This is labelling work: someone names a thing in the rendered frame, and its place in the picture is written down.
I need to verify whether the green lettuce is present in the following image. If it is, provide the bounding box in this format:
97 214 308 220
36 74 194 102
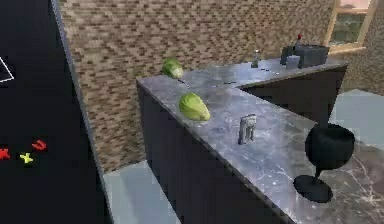
161 57 185 80
178 92 212 122

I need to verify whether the thin dark knife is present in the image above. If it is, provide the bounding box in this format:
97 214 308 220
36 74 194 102
177 78 192 90

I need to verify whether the dark marble-top kitchen counter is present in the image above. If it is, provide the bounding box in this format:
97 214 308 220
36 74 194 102
135 56 384 224

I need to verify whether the small grey metal box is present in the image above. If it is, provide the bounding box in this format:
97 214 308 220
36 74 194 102
237 113 258 146

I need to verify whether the grey cup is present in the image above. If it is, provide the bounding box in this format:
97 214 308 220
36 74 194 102
285 55 301 70

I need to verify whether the dark grey toaster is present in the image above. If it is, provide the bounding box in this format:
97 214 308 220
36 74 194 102
280 44 330 70

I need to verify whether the black wine glass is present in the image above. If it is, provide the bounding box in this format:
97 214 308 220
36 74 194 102
292 123 356 204

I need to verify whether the black fridge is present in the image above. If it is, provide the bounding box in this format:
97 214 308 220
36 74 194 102
0 0 114 224

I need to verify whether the yellow fridge magnet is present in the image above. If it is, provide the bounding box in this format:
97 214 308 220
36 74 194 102
19 152 35 165

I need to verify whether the wood-framed window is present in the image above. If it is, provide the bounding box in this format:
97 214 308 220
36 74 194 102
322 0 379 55

